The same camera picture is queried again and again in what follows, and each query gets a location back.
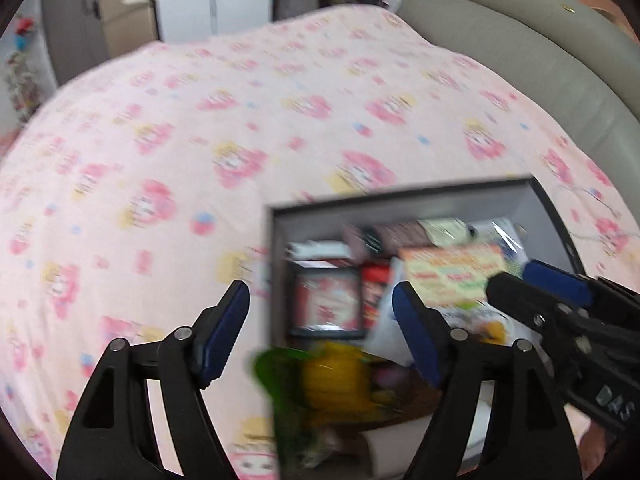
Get small yellow card packet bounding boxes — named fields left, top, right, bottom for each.
left=399, top=244, right=506, bottom=307

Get red envelope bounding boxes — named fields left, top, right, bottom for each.
left=360, top=262, right=390, bottom=332

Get dark grey cardboard box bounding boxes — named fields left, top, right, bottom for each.
left=255, top=178, right=582, bottom=479

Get black framed red picture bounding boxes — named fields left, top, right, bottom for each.
left=285, top=261, right=364, bottom=339

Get green yellow snack bag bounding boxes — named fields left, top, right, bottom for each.
left=253, top=340, right=440, bottom=479

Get grey upholstered headboard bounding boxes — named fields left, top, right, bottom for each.
left=399, top=0, right=639, bottom=209

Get pink cartoon print blanket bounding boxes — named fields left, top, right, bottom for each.
left=1, top=6, right=639, bottom=474

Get brown cardboard boxes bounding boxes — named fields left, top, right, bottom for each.
left=98, top=0, right=158, bottom=58

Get red blue plush toy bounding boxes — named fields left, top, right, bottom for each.
left=14, top=16, right=36, bottom=51

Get grey door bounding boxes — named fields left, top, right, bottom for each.
left=41, top=0, right=110, bottom=86

